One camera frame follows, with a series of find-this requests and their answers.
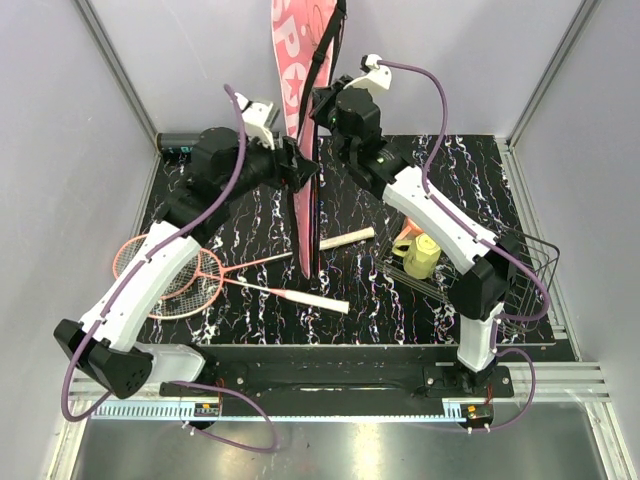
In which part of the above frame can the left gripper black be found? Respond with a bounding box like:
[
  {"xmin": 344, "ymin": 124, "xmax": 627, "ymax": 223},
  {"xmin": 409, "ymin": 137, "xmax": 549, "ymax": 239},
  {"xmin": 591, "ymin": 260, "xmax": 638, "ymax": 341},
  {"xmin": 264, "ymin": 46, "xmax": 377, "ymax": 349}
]
[{"xmin": 221, "ymin": 129, "xmax": 318, "ymax": 202}]

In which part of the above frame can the pink racket bag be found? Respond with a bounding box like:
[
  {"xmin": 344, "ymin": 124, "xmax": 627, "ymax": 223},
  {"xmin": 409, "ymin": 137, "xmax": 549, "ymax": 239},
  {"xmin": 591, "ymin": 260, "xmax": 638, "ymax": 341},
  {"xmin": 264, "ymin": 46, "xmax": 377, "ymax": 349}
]
[{"xmin": 271, "ymin": 1, "xmax": 347, "ymax": 279}]

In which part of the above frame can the black shuttlecock tube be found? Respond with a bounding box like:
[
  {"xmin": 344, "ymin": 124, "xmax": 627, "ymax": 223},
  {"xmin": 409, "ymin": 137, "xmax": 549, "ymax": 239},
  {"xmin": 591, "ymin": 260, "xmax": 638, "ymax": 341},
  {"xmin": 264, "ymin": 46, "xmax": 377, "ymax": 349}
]
[{"xmin": 155, "ymin": 133, "xmax": 200, "ymax": 155}]

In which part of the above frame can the pink racket white grip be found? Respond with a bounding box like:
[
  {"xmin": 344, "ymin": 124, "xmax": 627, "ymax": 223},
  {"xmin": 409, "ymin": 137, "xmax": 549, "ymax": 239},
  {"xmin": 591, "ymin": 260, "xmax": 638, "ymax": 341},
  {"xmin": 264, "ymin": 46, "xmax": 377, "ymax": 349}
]
[{"xmin": 112, "ymin": 226, "xmax": 376, "ymax": 301}]

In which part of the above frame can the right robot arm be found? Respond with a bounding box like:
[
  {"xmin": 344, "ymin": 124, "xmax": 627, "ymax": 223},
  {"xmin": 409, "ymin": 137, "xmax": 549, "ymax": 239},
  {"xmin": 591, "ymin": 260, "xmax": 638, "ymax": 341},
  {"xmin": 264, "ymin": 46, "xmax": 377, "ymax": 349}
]
[{"xmin": 309, "ymin": 76, "xmax": 520, "ymax": 397}]

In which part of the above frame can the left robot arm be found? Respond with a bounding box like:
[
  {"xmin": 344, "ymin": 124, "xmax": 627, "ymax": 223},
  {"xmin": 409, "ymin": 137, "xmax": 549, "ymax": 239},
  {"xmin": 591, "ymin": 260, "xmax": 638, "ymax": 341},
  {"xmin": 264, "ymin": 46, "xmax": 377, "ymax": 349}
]
[{"xmin": 54, "ymin": 127, "xmax": 319, "ymax": 401}]

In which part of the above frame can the pink mug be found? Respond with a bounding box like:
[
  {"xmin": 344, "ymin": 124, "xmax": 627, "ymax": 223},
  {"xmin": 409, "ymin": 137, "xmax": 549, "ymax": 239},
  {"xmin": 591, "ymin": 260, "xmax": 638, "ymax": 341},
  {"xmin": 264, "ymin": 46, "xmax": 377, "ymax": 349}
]
[{"xmin": 396, "ymin": 217, "xmax": 423, "ymax": 241}]

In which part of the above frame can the yellow-green mug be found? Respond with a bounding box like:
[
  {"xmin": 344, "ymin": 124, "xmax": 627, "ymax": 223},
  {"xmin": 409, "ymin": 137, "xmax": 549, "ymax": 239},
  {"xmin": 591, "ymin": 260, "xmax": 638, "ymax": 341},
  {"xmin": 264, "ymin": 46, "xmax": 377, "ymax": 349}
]
[{"xmin": 392, "ymin": 233, "xmax": 441, "ymax": 280}]

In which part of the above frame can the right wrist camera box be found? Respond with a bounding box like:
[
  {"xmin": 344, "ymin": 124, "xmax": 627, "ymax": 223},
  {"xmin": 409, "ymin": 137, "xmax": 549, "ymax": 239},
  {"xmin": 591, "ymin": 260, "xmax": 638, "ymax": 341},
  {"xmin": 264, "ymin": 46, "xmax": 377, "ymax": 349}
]
[{"xmin": 357, "ymin": 54, "xmax": 392, "ymax": 95}]

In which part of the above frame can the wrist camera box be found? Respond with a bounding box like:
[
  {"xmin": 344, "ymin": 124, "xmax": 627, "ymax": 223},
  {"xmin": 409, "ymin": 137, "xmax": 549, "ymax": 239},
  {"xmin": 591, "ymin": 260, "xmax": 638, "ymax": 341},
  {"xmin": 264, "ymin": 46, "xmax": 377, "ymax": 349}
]
[
  {"xmin": 235, "ymin": 93, "xmax": 279, "ymax": 150},
  {"xmin": 357, "ymin": 54, "xmax": 392, "ymax": 95}
]

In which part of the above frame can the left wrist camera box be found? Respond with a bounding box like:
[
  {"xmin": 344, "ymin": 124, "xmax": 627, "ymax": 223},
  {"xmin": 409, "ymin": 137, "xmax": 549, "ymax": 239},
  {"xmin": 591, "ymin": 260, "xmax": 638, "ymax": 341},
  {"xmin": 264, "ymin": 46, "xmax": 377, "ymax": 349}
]
[{"xmin": 235, "ymin": 93, "xmax": 279, "ymax": 150}]

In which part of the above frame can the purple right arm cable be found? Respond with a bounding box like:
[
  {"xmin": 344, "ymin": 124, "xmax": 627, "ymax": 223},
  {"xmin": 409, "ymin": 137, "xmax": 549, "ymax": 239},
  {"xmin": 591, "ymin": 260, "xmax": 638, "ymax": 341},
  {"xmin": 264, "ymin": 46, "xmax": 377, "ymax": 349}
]
[{"xmin": 374, "ymin": 58, "xmax": 551, "ymax": 434}]

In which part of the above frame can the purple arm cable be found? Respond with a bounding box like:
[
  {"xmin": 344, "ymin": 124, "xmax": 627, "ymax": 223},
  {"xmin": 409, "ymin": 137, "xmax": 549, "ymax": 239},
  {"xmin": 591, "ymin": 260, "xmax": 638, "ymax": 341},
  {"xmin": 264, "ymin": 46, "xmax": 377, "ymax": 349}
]
[
  {"xmin": 374, "ymin": 58, "xmax": 551, "ymax": 434},
  {"xmin": 59, "ymin": 83, "xmax": 283, "ymax": 454}
]

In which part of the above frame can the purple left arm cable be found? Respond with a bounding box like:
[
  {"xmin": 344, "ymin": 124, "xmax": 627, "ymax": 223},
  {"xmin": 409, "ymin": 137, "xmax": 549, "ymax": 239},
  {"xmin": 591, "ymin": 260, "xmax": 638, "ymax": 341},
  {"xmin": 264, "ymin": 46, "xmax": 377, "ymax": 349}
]
[{"xmin": 59, "ymin": 83, "xmax": 283, "ymax": 454}]

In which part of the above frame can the black base frame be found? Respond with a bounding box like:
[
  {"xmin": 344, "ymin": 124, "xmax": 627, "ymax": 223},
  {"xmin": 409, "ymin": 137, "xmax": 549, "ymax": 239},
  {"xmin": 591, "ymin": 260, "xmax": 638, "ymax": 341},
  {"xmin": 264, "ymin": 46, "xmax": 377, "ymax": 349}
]
[{"xmin": 191, "ymin": 345, "xmax": 514, "ymax": 399}]

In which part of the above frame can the black wire rack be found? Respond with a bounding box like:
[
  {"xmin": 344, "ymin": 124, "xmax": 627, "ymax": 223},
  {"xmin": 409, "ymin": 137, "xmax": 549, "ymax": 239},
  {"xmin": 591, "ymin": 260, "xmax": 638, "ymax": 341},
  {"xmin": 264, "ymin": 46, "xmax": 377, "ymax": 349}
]
[{"xmin": 375, "ymin": 213, "xmax": 560, "ymax": 343}]

